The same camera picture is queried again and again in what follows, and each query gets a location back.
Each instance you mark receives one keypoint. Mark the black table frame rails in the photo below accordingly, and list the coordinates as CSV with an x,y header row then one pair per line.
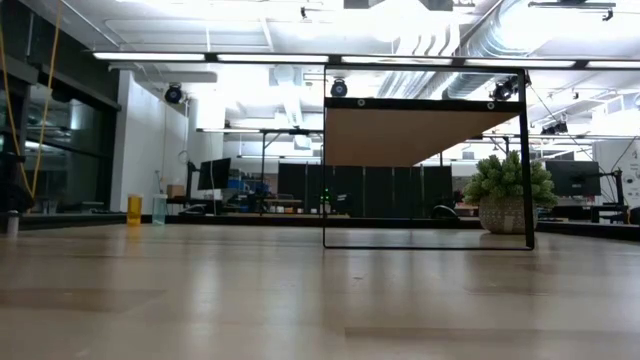
x,y
225,220

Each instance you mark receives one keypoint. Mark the silver ventilation duct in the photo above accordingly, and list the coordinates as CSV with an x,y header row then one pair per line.
x,y
465,85

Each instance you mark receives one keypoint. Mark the yellow plastic cup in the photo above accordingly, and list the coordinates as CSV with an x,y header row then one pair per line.
x,y
134,212

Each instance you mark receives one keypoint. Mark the long ceiling light bar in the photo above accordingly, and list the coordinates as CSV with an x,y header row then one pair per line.
x,y
270,58

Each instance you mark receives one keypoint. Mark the black ceiling spotlight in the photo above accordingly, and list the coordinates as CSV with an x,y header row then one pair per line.
x,y
173,93
339,88
502,91

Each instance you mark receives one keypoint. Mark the black partition panels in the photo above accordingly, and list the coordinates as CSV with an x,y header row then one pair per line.
x,y
380,192

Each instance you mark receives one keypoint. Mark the black frame desk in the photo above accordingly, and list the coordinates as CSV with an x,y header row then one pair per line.
x,y
263,160

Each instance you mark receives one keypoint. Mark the wooden shelf black metal frame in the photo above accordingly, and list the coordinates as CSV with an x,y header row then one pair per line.
x,y
400,135

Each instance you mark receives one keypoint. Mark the green artificial potted plant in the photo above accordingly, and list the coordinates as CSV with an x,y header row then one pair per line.
x,y
500,180

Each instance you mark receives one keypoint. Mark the white board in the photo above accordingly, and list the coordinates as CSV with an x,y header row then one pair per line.
x,y
632,175

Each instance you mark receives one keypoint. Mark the brown cardboard box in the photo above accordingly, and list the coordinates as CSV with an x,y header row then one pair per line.
x,y
175,191

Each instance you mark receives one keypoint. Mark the small white cylinder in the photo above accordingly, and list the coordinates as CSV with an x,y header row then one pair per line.
x,y
12,225

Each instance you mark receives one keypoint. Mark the black computer monitor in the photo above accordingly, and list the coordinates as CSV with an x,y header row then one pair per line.
x,y
215,173
572,177

